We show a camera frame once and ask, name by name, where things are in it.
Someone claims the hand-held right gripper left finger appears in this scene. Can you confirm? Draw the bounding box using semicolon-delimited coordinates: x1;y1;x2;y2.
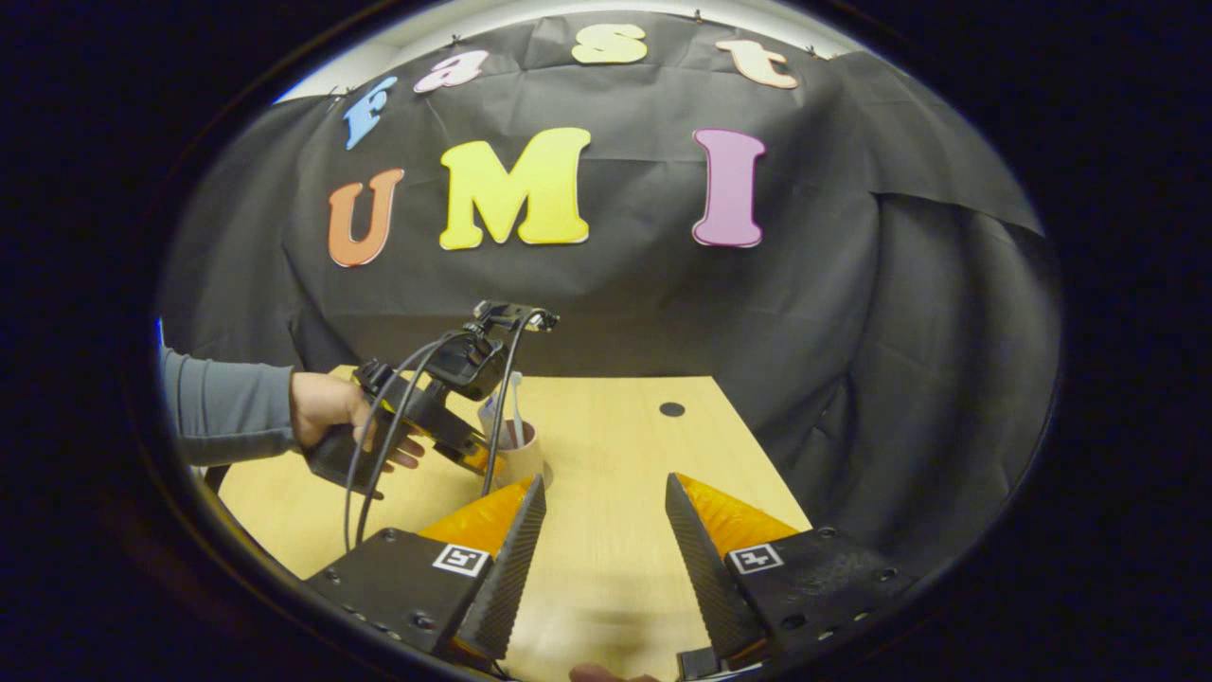
303;474;548;661

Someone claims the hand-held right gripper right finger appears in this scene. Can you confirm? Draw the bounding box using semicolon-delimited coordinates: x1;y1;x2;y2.
665;473;919;661

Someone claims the white toothpaste tube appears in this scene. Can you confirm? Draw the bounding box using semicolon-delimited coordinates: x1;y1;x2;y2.
476;393;514;451

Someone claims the beige cup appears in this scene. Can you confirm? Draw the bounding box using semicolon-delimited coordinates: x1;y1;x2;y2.
478;417;550;489

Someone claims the wooden desktop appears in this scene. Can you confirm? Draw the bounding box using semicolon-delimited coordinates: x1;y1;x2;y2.
218;365;813;682

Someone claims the black backdrop cloth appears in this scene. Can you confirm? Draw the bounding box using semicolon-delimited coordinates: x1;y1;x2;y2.
156;11;1066;579

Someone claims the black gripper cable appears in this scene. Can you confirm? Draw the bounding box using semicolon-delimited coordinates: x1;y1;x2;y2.
343;332;474;552
481;308;550;498

